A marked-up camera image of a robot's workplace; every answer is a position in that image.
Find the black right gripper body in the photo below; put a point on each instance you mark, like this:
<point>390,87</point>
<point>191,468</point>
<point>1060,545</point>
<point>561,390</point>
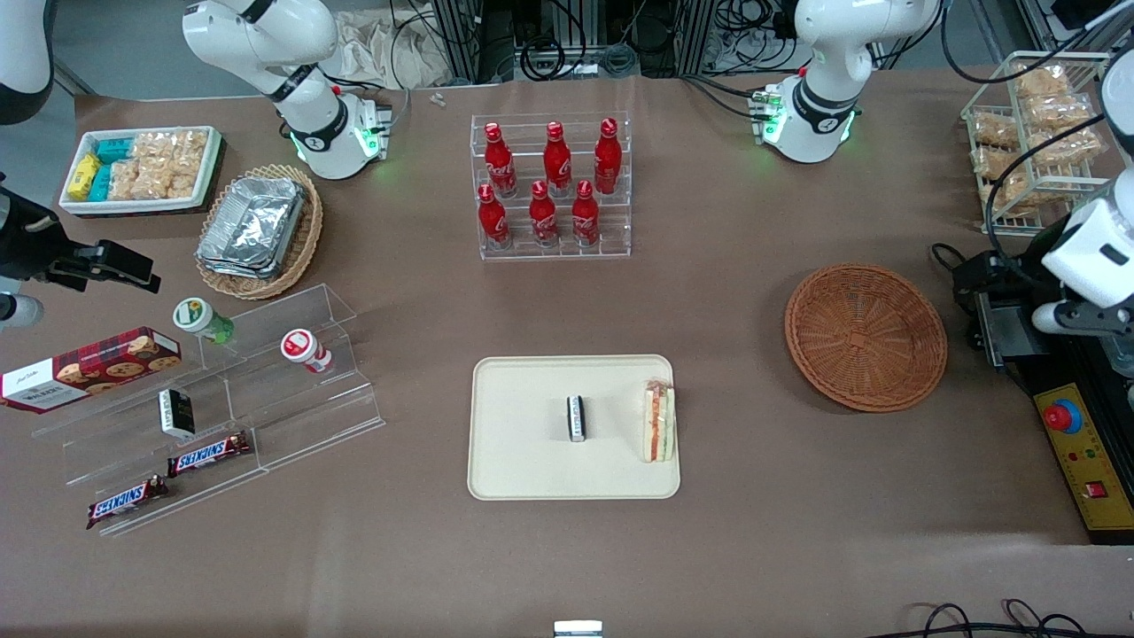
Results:
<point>27,241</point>

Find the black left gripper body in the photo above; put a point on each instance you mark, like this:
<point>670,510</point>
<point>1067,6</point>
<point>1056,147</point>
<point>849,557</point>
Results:
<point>1016,267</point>

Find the triangle sandwich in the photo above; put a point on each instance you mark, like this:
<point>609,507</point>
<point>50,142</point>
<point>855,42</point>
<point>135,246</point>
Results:
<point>658,421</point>

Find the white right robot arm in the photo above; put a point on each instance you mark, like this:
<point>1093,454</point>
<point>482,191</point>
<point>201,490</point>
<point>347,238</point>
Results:
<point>310,133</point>

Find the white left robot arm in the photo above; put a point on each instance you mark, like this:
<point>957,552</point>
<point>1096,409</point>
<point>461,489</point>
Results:
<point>824,106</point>

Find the white rectangular snack tray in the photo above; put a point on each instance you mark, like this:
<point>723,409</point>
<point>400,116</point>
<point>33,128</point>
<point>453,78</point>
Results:
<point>213,164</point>

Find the round brown wicker basket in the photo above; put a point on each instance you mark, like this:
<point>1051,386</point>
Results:
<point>864,337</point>

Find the oval tan wicker basket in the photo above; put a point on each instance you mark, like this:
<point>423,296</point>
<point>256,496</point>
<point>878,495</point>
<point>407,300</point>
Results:
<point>306,239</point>

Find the beige plastic tray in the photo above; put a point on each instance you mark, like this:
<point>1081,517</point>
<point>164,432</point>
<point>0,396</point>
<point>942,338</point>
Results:
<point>532,461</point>

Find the grey metal plate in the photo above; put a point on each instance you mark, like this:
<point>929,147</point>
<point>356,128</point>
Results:
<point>1005,328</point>

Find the teal snack packet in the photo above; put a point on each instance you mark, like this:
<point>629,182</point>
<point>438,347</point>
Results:
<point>113,149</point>
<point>101,183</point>

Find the clear rice cracker bag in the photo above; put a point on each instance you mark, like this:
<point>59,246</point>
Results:
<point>186,177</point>
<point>137,180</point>
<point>168,146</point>

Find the yellow snack packet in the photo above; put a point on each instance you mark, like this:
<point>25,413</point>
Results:
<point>83,175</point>

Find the clear fried snack bag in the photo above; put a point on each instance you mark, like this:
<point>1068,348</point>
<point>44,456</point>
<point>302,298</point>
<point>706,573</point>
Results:
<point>994,130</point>
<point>996,162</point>
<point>1067,149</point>
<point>1059,113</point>
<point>1041,81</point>
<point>1010,193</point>

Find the red tartan cookie box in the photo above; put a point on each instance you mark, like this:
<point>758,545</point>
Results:
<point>89,368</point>

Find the green lidded drink cup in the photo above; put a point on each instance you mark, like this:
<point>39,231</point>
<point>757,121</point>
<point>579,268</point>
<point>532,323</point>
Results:
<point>197,317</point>

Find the stacked aluminium foil trays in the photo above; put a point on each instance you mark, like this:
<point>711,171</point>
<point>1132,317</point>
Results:
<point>252,226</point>

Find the small black box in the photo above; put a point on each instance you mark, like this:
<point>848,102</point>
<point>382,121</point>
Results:
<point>177,412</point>

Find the red lidded drink cup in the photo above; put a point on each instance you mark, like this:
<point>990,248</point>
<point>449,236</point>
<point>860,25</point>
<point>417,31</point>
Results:
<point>301,347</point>

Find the snickers chocolate bar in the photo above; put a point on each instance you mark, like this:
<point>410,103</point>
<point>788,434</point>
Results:
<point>208,455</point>
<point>126,502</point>

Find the yellow emergency stop box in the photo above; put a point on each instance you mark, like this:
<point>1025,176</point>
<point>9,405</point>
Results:
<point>1090,461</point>

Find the clear acrylic stepped shelf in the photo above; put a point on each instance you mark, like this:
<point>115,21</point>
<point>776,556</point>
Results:
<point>301,416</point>

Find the white crumpled cloth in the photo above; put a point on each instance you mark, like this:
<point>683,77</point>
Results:
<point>372,53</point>

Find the red cola bottle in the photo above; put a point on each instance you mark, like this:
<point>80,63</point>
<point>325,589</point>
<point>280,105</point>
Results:
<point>493,221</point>
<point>543,217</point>
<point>585,217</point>
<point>500,164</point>
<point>556,164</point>
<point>608,159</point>

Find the clear acrylic bottle rack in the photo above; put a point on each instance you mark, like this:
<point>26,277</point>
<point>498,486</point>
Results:
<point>611,239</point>

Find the small black white packet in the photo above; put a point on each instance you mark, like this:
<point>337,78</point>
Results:
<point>577,418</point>

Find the small white edge object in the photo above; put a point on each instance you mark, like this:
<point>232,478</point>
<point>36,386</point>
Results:
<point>578,629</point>

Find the aluminium frame profile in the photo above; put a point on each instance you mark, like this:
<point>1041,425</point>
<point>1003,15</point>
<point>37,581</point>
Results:
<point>695,35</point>
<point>465,40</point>

